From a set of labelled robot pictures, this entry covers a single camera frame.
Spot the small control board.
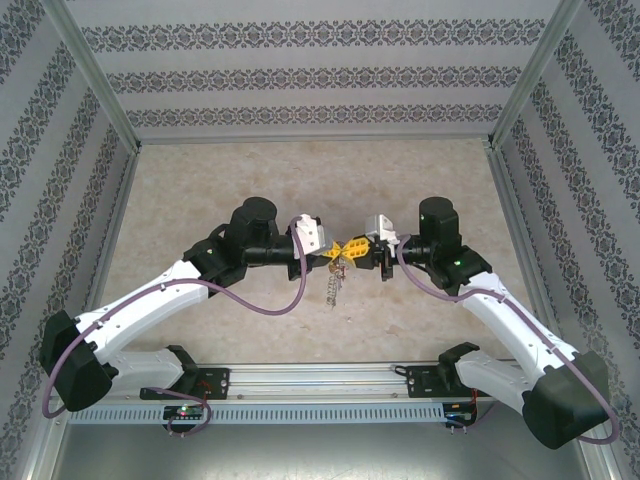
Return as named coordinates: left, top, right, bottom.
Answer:
left=162, top=403, right=207, bottom=421
left=444, top=402, right=477, bottom=427

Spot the grey sheet metal shelf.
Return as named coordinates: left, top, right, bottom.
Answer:
left=29, top=422, right=606, bottom=480

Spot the aluminium table edge rail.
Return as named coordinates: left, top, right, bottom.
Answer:
left=67, top=147, right=141, bottom=366
left=133, top=133, right=496, bottom=149
left=487, top=147, right=586, bottom=364

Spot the wide aluminium mounting rail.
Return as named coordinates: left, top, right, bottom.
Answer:
left=47, top=362, right=586, bottom=402

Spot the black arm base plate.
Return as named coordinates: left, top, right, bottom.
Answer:
left=139, top=367, right=232, bottom=401
left=405, top=366, right=479, bottom=400

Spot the white slotted cable tray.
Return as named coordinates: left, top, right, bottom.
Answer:
left=66, top=402, right=447, bottom=426

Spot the aluminium frame post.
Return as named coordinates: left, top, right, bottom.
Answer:
left=487, top=0, right=585, bottom=151
left=42, top=0, right=142, bottom=151

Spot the short purple cable loop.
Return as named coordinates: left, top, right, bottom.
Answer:
left=167, top=389, right=213, bottom=433

